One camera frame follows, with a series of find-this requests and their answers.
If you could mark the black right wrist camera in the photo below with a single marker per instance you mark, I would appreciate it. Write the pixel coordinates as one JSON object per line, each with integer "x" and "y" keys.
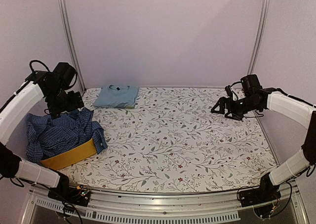
{"x": 250, "y": 84}

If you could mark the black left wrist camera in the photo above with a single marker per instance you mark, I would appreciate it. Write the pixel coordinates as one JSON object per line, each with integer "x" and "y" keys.
{"x": 67, "y": 75}

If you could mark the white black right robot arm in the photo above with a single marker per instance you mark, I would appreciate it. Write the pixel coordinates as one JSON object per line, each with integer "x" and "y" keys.
{"x": 283, "y": 134}

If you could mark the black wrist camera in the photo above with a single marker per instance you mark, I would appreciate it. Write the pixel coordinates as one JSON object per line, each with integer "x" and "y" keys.
{"x": 67, "y": 75}
{"x": 250, "y": 84}

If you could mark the left aluminium frame post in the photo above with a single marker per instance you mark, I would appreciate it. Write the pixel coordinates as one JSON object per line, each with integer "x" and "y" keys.
{"x": 70, "y": 42}

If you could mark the right aluminium frame post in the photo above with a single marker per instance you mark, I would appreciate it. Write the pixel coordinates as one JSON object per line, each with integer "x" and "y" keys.
{"x": 261, "y": 10}

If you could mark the blue checkered shirt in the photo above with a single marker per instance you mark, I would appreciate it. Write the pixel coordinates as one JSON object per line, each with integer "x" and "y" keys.
{"x": 48, "y": 137}

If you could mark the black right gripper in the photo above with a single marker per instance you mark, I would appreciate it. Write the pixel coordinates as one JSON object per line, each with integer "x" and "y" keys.
{"x": 234, "y": 115}

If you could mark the yellow laundry basket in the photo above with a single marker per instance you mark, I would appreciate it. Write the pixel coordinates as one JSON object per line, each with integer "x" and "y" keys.
{"x": 71, "y": 157}

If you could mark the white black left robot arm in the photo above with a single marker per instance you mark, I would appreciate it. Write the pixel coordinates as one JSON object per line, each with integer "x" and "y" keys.
{"x": 13, "y": 140}

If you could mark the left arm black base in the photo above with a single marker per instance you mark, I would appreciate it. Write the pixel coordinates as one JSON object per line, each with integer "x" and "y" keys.
{"x": 75, "y": 195}

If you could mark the floral patterned table cloth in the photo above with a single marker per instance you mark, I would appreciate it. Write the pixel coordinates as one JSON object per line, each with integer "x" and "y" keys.
{"x": 171, "y": 142}

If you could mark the dark blue garment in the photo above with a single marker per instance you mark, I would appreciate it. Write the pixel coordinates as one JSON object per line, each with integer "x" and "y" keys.
{"x": 74, "y": 114}

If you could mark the light blue t-shirt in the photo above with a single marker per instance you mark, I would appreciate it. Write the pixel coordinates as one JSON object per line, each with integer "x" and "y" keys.
{"x": 114, "y": 96}

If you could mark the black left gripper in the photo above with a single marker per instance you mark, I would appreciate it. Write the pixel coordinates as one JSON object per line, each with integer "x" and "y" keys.
{"x": 76, "y": 101}

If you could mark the aluminium frame post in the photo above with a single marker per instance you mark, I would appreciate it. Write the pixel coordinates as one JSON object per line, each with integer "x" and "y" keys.
{"x": 70, "y": 42}
{"x": 261, "y": 10}

